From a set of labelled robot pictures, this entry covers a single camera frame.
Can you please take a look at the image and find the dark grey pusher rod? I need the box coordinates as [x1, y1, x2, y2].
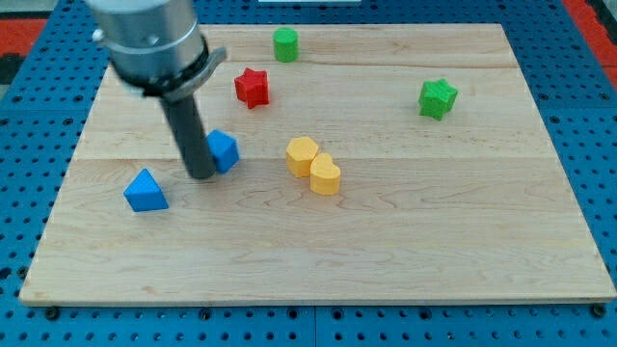
[160, 95, 216, 179]

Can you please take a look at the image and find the blue cube block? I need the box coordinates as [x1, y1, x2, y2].
[206, 129, 239, 174]

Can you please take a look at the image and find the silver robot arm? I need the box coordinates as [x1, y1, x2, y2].
[86, 0, 227, 179]

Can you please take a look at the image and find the red star block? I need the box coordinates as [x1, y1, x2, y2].
[234, 67, 269, 109]

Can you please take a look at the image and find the blue triangle block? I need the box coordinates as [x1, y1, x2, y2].
[123, 169, 169, 212]

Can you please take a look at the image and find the yellow hexagon block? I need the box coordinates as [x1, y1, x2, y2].
[285, 136, 319, 177]

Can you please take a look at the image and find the green cylinder block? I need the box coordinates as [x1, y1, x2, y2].
[273, 27, 299, 63]

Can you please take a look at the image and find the yellow heart block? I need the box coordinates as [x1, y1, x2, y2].
[309, 153, 341, 196]

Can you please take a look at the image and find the wooden board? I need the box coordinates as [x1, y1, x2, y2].
[20, 24, 616, 307]

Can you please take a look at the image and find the green star block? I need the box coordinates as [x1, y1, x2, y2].
[418, 78, 458, 120]

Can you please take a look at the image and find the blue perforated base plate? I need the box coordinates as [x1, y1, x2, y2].
[1, 0, 616, 346]

